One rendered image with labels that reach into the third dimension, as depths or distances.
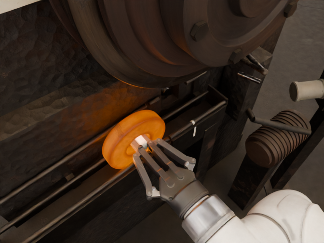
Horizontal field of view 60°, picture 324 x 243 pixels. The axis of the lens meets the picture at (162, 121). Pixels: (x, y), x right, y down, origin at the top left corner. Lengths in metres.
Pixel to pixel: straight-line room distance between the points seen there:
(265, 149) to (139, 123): 0.50
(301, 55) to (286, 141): 1.34
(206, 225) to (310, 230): 0.19
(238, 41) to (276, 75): 1.57
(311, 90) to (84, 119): 0.65
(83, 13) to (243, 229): 0.41
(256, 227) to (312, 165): 1.14
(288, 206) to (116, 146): 0.36
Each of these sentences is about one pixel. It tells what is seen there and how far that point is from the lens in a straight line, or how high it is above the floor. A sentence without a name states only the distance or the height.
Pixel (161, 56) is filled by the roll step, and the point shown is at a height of 1.01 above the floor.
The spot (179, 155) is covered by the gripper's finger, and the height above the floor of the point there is 0.77.
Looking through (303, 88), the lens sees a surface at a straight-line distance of 0.92.
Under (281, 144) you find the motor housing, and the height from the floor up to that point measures 0.52.
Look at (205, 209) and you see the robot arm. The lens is 0.52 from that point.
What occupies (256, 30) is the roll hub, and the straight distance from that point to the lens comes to 0.49.
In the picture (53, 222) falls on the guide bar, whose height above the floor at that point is 0.68.
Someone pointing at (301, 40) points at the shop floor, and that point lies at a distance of 2.41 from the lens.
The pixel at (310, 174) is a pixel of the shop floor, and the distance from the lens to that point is 1.62.
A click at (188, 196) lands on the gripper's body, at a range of 0.53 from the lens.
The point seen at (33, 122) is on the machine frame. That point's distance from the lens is 0.57.
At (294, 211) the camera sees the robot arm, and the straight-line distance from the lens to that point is 0.60.
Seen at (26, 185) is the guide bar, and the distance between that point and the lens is 0.67.
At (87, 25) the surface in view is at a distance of 0.37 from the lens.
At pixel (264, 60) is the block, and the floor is 0.80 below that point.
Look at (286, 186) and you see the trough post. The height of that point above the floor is 0.01.
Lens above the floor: 1.28
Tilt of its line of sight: 52 degrees down
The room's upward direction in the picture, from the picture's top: straight up
